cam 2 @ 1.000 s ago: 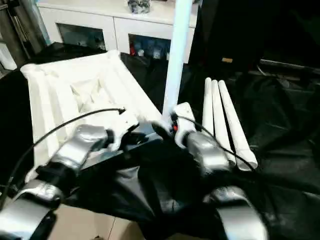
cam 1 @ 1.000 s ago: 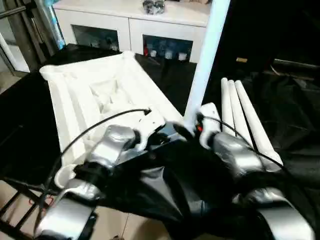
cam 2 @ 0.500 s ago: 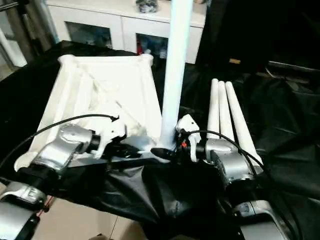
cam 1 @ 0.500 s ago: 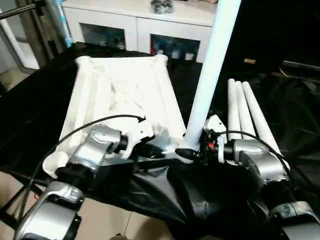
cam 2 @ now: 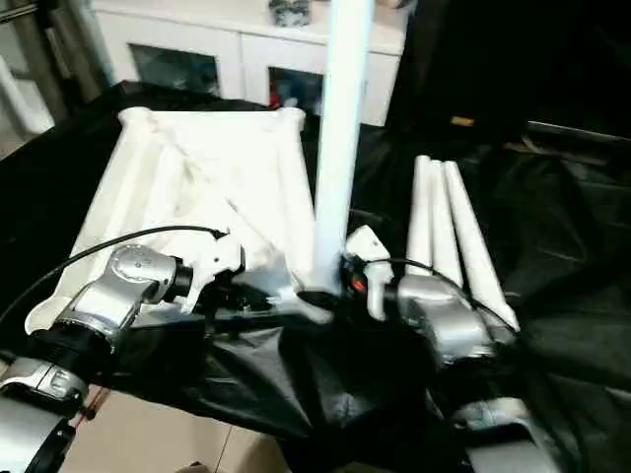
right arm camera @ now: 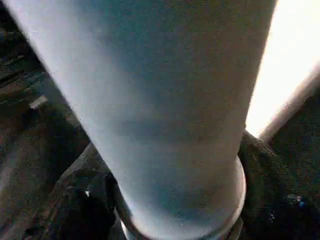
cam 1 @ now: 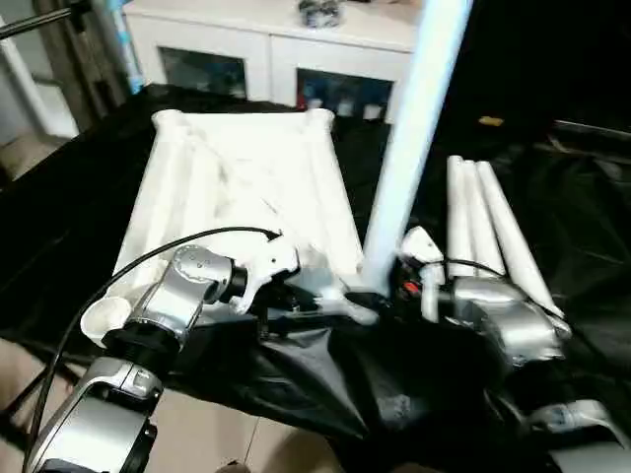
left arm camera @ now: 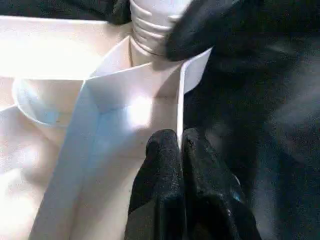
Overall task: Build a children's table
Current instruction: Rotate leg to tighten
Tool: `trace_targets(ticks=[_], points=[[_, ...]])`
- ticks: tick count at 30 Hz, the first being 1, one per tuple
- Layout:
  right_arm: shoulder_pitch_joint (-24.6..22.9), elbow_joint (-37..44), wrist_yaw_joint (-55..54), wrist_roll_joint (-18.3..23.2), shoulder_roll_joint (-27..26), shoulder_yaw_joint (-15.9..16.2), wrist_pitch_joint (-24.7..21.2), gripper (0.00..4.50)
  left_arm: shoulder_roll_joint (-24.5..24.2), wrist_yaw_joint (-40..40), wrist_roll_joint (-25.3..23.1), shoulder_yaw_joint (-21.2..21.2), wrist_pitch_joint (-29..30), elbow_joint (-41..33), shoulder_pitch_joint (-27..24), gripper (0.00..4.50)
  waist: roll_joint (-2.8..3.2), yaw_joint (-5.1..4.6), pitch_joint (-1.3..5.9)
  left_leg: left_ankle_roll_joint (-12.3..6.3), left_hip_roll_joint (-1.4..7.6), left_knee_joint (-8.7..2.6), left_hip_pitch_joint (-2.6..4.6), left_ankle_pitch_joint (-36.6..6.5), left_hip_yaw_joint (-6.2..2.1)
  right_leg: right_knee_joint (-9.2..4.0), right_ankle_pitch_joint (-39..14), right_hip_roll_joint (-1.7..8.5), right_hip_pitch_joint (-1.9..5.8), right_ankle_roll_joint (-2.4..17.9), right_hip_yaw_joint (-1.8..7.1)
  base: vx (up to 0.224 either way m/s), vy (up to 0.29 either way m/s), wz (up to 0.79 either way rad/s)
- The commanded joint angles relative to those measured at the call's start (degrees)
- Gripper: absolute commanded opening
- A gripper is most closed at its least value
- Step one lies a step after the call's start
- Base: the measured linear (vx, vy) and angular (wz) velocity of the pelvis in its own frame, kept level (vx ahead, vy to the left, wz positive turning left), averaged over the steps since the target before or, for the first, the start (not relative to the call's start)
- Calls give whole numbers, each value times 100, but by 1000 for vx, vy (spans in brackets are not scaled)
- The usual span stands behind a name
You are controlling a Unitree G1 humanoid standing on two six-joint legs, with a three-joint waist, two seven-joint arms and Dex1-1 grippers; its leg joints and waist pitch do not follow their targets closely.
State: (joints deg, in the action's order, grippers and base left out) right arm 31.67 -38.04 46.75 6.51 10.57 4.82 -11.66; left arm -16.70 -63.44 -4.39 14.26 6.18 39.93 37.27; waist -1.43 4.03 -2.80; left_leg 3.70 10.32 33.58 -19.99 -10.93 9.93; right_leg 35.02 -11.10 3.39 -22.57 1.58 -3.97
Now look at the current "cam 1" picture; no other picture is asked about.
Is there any blue and white roll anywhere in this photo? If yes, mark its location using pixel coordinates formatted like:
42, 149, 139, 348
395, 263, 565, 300
110, 0, 145, 96

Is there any white glass-door cabinet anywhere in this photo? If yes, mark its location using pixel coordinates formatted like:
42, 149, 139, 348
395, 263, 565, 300
122, 0, 420, 122

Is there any black metal bar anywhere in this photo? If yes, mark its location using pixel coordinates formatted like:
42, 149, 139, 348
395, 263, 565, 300
551, 117, 631, 149

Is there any black mat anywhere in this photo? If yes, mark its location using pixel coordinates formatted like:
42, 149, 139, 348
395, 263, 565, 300
0, 83, 631, 444

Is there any black backdrop cloth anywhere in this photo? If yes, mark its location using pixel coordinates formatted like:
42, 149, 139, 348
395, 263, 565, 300
443, 0, 631, 129

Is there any black left wrist camera cable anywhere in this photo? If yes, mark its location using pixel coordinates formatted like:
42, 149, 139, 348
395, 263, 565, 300
24, 226, 286, 444

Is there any black tripod pole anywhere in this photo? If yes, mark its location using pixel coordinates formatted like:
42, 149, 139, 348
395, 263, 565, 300
0, 0, 95, 41

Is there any white plastic table leg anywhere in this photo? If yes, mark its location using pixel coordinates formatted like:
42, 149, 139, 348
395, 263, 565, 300
362, 0, 477, 300
460, 160, 507, 277
446, 156, 477, 282
475, 161, 573, 339

